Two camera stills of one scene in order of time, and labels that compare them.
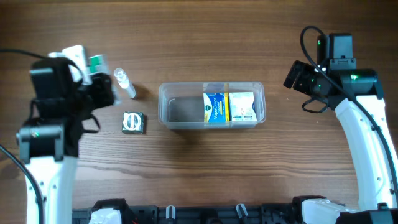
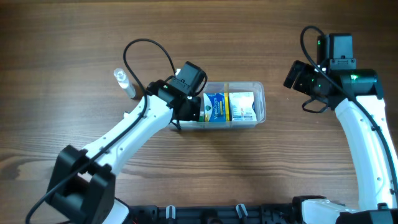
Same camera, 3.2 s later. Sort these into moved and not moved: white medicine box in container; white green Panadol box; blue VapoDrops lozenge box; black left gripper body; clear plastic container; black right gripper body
Moved: white green Panadol box; black left gripper body
Not moved: clear plastic container; blue VapoDrops lozenge box; white medicine box in container; black right gripper body
